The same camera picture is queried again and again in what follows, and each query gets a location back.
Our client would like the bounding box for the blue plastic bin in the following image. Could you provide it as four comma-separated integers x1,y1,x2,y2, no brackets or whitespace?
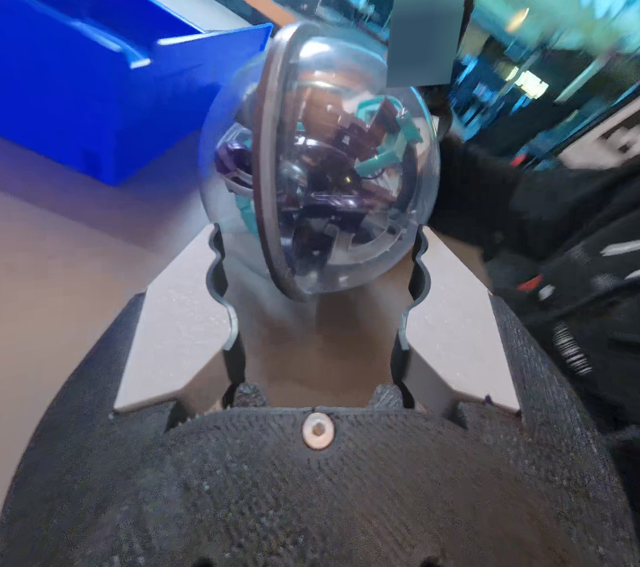
0,0,273,186

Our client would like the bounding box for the clear maze ball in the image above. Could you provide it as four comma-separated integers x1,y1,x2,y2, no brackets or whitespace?
199,21,442,302

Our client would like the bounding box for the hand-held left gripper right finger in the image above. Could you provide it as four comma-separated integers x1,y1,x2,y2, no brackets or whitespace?
390,225,522,413

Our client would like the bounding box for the printed marker tag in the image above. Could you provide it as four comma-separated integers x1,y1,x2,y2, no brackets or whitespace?
557,100,640,169

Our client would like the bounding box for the black printed jacket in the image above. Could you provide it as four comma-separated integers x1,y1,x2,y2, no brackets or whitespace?
487,207,640,433

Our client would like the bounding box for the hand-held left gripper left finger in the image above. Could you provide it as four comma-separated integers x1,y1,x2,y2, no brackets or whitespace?
113,222,247,413

